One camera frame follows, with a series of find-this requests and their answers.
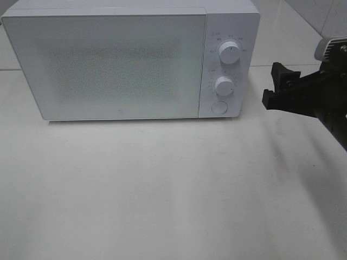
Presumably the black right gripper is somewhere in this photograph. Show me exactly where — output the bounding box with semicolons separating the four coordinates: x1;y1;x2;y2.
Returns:
262;58;346;127

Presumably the white timer knob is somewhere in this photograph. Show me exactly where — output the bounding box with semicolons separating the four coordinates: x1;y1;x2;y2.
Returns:
214;76;235;96

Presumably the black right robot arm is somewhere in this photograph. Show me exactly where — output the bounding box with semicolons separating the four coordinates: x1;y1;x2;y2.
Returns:
262;62;346;149

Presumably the upper white power knob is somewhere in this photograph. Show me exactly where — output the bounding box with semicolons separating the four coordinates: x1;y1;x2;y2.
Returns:
217;39;241;64

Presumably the white microwave oven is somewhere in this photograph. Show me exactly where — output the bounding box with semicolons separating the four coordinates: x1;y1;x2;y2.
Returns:
1;1;260;119

